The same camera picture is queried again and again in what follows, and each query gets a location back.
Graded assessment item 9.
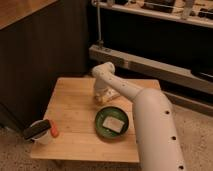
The wooden table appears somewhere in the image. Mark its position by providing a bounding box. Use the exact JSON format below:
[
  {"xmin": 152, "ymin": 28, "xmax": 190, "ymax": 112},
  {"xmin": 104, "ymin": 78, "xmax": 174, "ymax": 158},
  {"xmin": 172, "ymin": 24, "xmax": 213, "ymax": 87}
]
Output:
[{"xmin": 29, "ymin": 77, "xmax": 162, "ymax": 164}]

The white sponge block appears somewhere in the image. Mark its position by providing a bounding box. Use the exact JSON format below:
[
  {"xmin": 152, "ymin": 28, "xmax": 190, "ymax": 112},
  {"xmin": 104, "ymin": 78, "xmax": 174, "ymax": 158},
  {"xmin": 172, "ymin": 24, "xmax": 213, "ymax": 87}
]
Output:
[{"xmin": 103, "ymin": 116, "xmax": 124, "ymax": 132}]

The metal shelf rack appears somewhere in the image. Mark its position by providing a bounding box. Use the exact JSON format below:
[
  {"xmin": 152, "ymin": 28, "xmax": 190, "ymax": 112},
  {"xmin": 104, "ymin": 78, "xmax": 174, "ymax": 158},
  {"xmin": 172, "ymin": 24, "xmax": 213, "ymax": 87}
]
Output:
[{"xmin": 89, "ymin": 0, "xmax": 213, "ymax": 115}]

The white cup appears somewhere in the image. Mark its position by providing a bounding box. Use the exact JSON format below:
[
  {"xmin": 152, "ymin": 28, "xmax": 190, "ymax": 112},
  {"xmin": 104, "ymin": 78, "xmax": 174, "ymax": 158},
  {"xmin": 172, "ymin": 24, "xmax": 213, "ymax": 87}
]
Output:
[{"xmin": 32, "ymin": 129, "xmax": 52, "ymax": 145}]

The dark wooden cabinet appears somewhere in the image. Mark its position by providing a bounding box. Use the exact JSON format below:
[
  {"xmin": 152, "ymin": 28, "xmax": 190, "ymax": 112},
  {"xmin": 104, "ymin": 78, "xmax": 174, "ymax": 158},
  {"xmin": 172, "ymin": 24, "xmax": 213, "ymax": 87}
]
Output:
[{"xmin": 0, "ymin": 0, "xmax": 88, "ymax": 132}]

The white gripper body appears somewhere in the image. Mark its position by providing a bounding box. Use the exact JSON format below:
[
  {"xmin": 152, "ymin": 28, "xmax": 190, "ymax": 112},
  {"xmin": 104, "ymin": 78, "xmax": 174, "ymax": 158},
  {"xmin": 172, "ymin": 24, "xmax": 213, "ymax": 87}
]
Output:
[{"xmin": 94, "ymin": 88, "xmax": 120, "ymax": 105}]

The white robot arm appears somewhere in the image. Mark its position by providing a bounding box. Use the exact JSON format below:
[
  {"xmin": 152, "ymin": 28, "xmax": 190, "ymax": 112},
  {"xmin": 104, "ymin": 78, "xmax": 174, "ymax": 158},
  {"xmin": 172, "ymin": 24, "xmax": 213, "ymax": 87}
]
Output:
[{"xmin": 92, "ymin": 62, "xmax": 187, "ymax": 171}]

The orange carrot toy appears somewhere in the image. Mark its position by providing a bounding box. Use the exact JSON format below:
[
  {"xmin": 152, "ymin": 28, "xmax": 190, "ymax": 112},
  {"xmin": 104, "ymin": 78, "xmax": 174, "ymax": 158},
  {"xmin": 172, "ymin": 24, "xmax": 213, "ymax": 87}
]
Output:
[{"xmin": 50, "ymin": 121, "xmax": 59, "ymax": 138}]

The green round plate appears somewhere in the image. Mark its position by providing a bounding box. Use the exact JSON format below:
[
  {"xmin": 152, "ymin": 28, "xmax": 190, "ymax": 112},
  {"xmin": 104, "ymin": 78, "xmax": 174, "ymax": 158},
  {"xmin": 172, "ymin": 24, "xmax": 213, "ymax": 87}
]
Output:
[{"xmin": 94, "ymin": 106, "xmax": 129, "ymax": 139}]

